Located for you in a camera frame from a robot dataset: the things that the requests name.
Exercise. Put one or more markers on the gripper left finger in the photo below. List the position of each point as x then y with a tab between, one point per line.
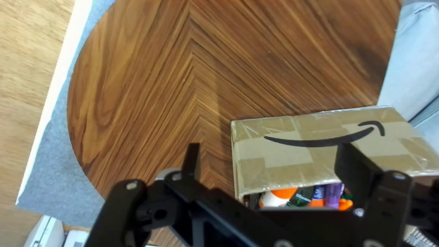
123	209

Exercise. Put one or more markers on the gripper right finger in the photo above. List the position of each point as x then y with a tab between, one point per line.
387	202

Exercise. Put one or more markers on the white box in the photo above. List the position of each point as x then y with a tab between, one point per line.
44	235

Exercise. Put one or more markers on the taped cardboard box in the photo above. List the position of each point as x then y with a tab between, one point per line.
274	161

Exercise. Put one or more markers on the heap of markers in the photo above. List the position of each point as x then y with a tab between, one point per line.
331	195

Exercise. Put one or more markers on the grey rug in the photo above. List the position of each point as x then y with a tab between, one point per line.
58	178

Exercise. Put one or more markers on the white orange glue bottle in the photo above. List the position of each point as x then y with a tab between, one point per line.
274	198

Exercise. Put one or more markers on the grey sofa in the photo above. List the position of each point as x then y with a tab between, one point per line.
413	58

